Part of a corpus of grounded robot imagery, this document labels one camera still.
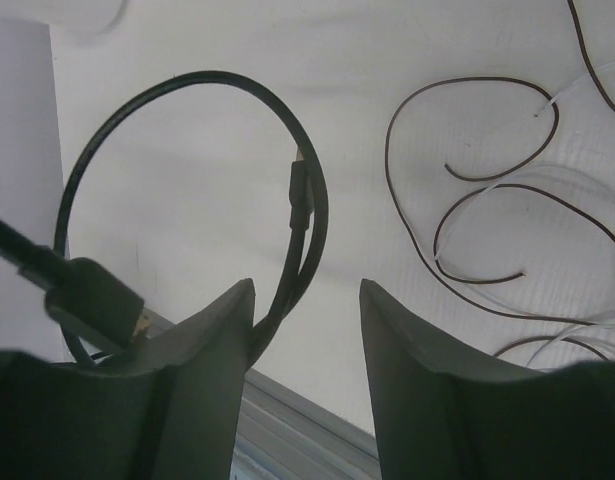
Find thin white wire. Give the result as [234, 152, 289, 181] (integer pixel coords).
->
[431, 57, 615, 369]

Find white plastic tub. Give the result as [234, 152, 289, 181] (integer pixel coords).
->
[38, 0, 127, 34]

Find aluminium mounting rail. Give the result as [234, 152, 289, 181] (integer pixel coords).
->
[230, 369, 381, 479]

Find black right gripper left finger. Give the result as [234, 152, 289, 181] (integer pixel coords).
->
[0, 279, 255, 479]

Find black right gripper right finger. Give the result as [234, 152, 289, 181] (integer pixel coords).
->
[359, 280, 615, 479]

